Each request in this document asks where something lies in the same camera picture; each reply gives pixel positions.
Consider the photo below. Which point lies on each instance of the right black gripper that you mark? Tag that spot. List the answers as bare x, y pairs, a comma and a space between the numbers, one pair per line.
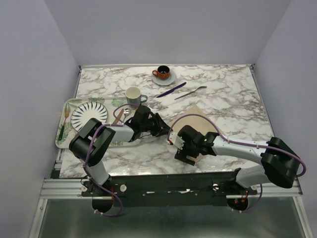
184, 152

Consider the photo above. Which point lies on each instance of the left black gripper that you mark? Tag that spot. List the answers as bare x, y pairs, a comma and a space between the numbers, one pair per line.
161, 128

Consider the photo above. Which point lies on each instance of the beige cloth napkin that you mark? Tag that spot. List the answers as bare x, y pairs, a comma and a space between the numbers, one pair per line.
195, 122

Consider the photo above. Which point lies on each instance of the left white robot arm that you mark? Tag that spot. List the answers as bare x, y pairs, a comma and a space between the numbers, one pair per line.
92, 141

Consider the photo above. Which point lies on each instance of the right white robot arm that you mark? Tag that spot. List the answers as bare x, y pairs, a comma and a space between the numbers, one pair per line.
274, 160

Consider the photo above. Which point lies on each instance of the silver spoon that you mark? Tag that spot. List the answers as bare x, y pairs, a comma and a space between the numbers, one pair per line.
126, 113

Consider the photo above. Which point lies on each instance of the purple knife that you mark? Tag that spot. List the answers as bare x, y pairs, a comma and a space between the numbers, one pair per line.
171, 90

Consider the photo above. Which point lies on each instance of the rose gold knife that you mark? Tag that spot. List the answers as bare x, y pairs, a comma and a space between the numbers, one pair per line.
116, 121

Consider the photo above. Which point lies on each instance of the grey and cream mug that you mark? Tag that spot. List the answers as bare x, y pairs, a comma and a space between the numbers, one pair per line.
134, 97

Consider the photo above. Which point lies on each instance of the white tray with leaf print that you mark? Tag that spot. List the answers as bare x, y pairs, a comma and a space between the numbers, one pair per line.
110, 103

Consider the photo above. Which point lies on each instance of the brown coffee cup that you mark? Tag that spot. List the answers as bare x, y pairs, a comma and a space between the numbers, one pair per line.
162, 72

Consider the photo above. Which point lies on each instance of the silver fork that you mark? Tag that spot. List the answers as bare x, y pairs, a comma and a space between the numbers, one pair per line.
201, 87

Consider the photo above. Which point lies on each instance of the white plate with blue stripes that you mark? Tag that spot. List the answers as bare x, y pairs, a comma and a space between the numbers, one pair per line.
84, 112

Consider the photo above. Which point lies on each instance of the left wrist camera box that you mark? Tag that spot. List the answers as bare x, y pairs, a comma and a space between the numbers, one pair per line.
176, 140

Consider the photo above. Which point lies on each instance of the gold fork with green handle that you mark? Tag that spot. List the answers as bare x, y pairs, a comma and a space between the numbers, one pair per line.
66, 115

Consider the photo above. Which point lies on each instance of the aluminium frame rail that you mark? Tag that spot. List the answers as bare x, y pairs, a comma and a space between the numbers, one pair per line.
71, 189

